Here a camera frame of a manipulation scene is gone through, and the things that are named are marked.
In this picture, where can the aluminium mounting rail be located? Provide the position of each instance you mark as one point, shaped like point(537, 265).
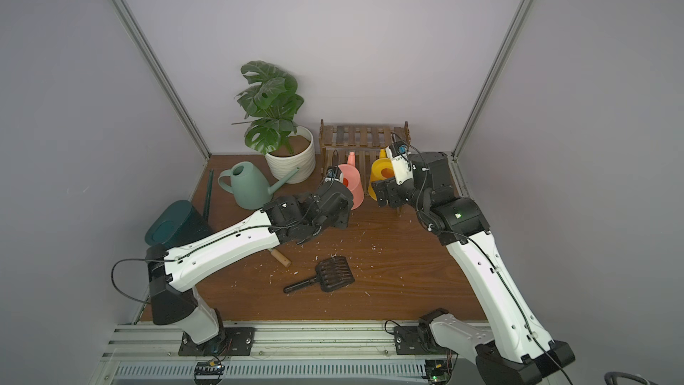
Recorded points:
point(289, 352)

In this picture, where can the green monstera plant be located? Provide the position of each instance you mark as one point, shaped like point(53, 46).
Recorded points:
point(270, 103)

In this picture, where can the sage green watering can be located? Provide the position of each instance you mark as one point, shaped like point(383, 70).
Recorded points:
point(249, 186)

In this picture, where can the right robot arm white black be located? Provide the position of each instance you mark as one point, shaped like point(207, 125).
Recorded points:
point(518, 349)

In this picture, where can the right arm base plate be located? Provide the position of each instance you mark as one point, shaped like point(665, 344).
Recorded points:
point(419, 340)

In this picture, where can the small circuit board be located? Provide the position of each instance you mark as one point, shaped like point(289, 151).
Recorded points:
point(208, 373)
point(437, 372)

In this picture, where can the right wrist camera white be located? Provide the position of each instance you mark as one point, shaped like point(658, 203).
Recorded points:
point(398, 153)

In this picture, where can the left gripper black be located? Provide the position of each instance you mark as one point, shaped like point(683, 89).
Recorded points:
point(338, 206)

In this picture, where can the left aluminium corner profile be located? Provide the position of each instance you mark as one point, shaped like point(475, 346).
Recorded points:
point(143, 45)

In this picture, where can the aluminium corner profile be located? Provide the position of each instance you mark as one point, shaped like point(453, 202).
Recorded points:
point(500, 59)
point(143, 45)

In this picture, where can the pink watering can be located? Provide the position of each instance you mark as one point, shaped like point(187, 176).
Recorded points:
point(352, 179)

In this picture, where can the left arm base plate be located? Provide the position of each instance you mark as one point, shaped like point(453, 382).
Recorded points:
point(231, 341)

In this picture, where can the right small circuit board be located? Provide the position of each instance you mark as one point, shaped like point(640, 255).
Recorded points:
point(437, 372)

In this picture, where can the yellow watering can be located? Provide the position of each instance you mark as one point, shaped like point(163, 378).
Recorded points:
point(382, 169)

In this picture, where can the brown wooden slatted shelf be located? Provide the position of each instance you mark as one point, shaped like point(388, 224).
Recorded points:
point(366, 140)

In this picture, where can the left small circuit board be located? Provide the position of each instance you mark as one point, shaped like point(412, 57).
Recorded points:
point(208, 373)

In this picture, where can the dark green watering can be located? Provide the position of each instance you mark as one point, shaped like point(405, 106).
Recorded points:
point(181, 223)

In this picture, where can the white ribbed plant pot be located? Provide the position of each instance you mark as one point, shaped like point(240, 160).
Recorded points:
point(303, 159)

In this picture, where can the right aluminium corner profile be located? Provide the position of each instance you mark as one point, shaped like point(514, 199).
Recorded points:
point(500, 59)

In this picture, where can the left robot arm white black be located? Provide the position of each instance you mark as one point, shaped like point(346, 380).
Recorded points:
point(174, 273)

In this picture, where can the black plastic sifting scoop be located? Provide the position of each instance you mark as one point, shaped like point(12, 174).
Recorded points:
point(331, 274)

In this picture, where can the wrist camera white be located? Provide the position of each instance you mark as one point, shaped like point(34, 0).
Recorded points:
point(398, 153)
point(334, 173)

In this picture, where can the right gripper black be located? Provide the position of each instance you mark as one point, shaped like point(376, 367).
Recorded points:
point(386, 192)

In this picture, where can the green hand rake wooden handle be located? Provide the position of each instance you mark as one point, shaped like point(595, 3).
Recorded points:
point(282, 259)

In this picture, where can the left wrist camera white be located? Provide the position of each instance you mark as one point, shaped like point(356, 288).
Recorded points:
point(334, 173)

